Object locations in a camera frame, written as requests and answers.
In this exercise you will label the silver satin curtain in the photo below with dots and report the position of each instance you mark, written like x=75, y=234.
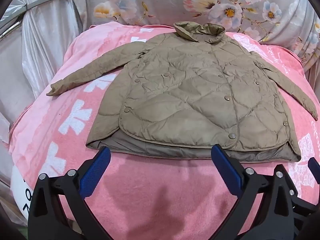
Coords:
x=45, y=55

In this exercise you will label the grey floral quilt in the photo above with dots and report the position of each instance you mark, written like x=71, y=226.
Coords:
x=162, y=2

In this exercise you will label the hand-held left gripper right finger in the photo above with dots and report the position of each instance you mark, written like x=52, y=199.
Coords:
x=225, y=167

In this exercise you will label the white bag with black print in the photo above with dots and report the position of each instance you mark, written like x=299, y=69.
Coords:
x=21, y=192

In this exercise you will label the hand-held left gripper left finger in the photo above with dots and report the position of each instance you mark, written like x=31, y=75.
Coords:
x=96, y=167

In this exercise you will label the tan quilted jacket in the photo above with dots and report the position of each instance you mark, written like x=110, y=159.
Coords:
x=190, y=92

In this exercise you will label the pink patterned blanket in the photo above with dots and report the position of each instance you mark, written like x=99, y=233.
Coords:
x=150, y=192

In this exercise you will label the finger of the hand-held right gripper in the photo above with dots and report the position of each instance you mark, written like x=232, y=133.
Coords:
x=300, y=200
x=314, y=166

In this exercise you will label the grey pole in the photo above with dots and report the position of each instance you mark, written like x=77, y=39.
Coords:
x=37, y=5

